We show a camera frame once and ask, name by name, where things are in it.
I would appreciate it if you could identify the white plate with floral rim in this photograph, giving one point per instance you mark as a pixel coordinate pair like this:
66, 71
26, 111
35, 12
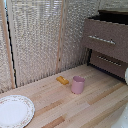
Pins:
15, 111

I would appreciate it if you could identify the pink mug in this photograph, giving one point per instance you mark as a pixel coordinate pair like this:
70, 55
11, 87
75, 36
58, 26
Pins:
78, 86

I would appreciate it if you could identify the wide bamboo screen panel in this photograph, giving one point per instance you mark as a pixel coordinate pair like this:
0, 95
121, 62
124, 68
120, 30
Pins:
33, 40

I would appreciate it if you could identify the small yellow block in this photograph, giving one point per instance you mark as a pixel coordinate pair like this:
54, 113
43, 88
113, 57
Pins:
62, 80

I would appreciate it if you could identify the light wooden post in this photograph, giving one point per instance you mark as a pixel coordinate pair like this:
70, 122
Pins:
7, 43
60, 40

